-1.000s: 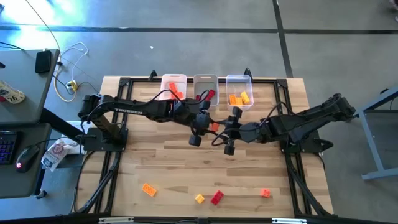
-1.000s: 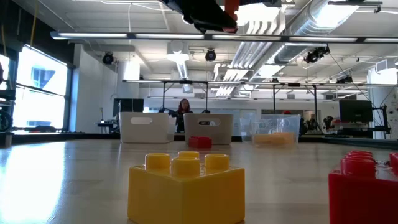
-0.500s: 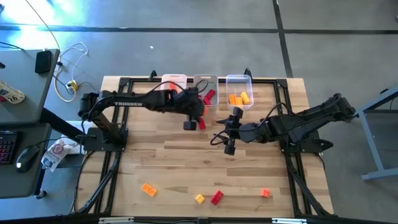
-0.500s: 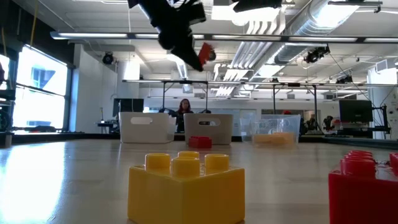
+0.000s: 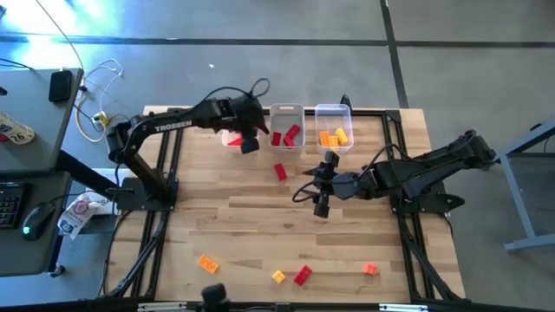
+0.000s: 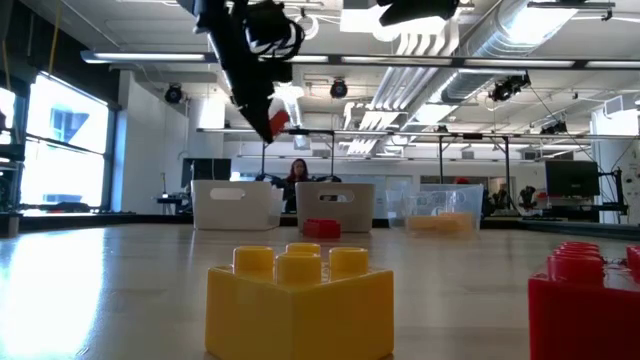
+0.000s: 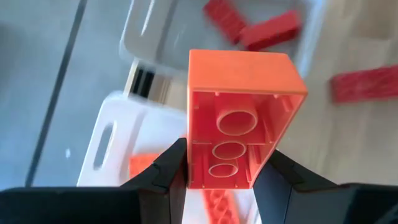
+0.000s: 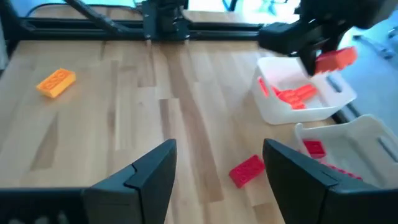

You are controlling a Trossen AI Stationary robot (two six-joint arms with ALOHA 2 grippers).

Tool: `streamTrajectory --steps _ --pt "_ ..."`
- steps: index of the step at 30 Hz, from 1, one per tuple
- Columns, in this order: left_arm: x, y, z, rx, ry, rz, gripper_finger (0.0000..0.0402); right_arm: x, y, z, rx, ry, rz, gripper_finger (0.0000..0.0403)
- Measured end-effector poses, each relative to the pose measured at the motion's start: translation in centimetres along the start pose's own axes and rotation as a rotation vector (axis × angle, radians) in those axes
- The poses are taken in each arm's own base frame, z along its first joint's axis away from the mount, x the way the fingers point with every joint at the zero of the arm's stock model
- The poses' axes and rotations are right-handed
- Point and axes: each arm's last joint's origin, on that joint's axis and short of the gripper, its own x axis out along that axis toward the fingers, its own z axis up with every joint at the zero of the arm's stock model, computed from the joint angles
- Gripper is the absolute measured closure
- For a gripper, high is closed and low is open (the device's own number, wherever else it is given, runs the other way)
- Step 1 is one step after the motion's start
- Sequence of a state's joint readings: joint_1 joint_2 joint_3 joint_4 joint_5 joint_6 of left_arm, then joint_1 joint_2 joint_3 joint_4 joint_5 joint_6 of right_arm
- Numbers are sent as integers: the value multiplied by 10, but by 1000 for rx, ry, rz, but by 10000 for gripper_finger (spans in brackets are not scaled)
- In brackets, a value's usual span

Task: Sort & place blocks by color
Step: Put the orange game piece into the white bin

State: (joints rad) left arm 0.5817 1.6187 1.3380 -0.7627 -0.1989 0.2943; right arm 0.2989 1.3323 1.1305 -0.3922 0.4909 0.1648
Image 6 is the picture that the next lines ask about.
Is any white plastic bin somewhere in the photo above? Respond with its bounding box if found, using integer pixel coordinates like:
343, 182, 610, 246
191, 179, 285, 232

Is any grey plastic bin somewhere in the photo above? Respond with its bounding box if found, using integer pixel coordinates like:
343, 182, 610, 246
294, 181, 376, 234

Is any clear plastic bin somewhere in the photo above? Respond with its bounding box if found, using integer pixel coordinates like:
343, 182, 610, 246
386, 183, 485, 235

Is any small square yellow toy brick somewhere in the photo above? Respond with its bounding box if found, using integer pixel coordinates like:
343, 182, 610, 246
203, 242, 395, 360

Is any long red toy brick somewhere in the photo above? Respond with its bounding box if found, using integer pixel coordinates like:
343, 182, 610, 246
527, 241, 640, 360
268, 109, 291, 139
302, 218, 343, 240

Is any long ceiling light bar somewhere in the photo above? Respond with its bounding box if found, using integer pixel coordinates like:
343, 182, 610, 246
287, 53, 640, 71

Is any black ceiling spotlight cluster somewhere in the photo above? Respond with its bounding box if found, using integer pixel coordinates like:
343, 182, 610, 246
488, 73, 532, 104

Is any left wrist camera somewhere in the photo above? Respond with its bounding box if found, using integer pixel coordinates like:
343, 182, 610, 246
243, 1, 306, 60

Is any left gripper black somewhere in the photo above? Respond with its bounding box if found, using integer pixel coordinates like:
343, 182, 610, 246
192, 0, 294, 144

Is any long ceiling lamp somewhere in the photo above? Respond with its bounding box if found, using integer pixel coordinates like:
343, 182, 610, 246
79, 49, 219, 65

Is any person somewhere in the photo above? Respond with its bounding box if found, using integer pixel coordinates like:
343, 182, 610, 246
282, 158, 312, 215

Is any black computer monitor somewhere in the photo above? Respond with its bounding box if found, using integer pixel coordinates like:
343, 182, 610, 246
544, 159, 601, 199
180, 157, 233, 190

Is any silver ventilation duct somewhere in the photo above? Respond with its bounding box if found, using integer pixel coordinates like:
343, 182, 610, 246
439, 0, 581, 106

